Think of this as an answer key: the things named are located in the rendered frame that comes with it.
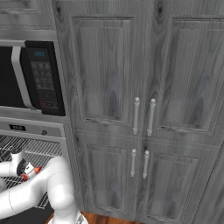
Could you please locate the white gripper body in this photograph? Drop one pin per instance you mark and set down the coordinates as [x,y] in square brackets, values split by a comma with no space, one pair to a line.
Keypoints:
[29,168]

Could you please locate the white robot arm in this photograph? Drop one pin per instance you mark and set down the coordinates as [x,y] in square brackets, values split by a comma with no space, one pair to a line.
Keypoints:
[55,180]

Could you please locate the dark oven knob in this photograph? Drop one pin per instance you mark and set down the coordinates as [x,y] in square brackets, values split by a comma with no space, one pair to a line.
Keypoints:
[44,132]

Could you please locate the steel oven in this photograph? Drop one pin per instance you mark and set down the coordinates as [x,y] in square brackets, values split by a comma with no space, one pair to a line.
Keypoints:
[32,125]

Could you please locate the dark oven door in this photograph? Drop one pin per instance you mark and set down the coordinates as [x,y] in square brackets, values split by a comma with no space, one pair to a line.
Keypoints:
[32,216]

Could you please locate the black microwave oven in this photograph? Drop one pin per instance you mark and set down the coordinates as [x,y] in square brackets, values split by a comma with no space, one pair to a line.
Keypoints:
[43,78]

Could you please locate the short grey wood cupboard door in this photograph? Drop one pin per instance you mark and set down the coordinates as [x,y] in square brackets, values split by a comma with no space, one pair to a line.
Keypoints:
[172,186]
[108,178]

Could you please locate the tall grey wood cupboard door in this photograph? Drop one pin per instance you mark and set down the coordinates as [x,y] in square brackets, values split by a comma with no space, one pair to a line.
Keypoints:
[102,67]
[189,73]

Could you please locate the small grey wood cupboard door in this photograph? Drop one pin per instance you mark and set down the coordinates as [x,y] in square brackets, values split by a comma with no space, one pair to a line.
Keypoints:
[26,13]

